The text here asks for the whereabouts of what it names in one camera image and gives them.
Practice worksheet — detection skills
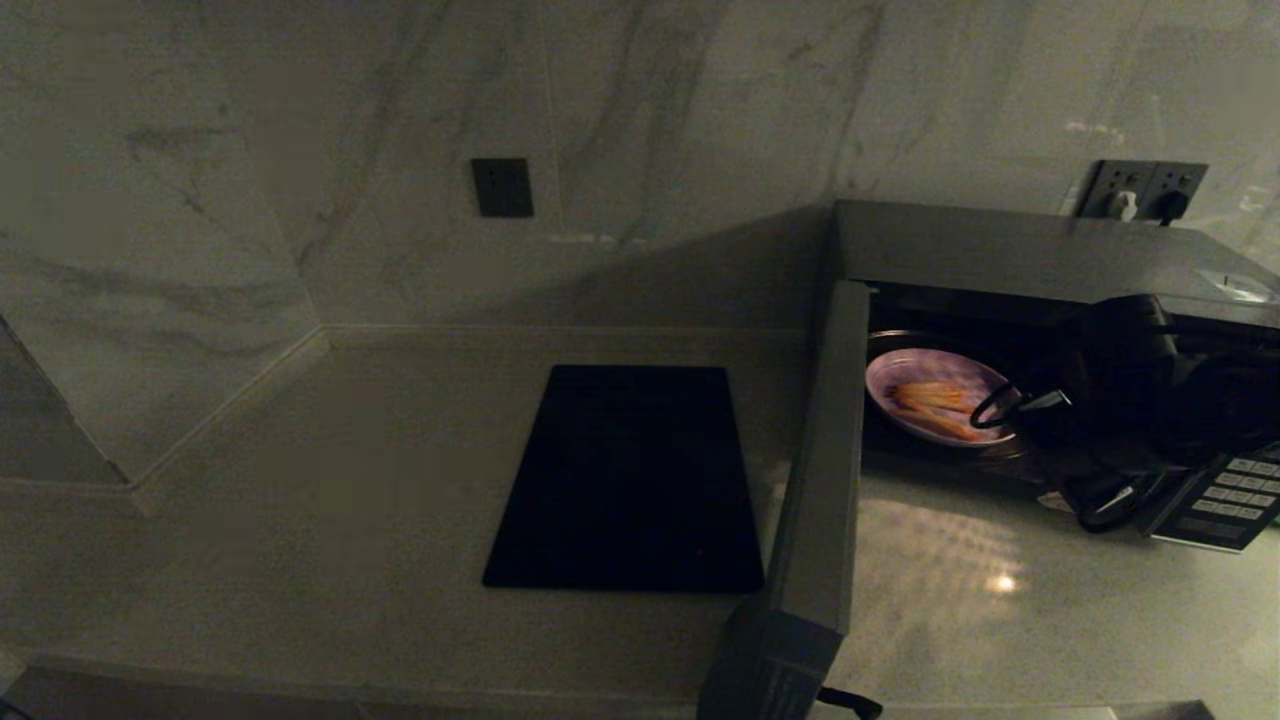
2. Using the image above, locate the purple round plate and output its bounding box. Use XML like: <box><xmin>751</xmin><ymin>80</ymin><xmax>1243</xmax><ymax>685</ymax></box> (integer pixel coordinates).
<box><xmin>865</xmin><ymin>348</ymin><xmax>1021</xmax><ymax>448</ymax></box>

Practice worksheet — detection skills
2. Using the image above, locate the silver microwave oven housing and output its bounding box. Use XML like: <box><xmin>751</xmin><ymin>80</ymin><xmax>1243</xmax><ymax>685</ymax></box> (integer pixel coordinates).
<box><xmin>825</xmin><ymin>200</ymin><xmax>1280</xmax><ymax>553</ymax></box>

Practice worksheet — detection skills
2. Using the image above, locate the black glass microwave door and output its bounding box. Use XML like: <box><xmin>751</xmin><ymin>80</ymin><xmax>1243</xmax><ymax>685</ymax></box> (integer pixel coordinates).
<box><xmin>697</xmin><ymin>280</ymin><xmax>883</xmax><ymax>720</ymax></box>

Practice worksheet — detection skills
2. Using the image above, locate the black glass induction cooktop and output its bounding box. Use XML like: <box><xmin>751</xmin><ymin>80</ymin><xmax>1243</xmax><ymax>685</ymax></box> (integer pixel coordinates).
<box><xmin>482</xmin><ymin>366</ymin><xmax>767</xmax><ymax>594</ymax></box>

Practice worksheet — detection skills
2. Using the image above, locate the white cabinet door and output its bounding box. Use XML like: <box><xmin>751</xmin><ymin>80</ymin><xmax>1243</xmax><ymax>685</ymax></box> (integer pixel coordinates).
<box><xmin>0</xmin><ymin>665</ymin><xmax>121</xmax><ymax>720</ymax></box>

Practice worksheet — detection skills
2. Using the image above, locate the dark grey wall socket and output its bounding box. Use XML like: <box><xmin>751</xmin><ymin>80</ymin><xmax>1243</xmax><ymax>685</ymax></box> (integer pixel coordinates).
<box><xmin>1080</xmin><ymin>160</ymin><xmax>1151</xmax><ymax>221</ymax></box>
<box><xmin>1146</xmin><ymin>163</ymin><xmax>1209</xmax><ymax>223</ymax></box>
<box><xmin>471</xmin><ymin>158</ymin><xmax>534</xmax><ymax>219</ymax></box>

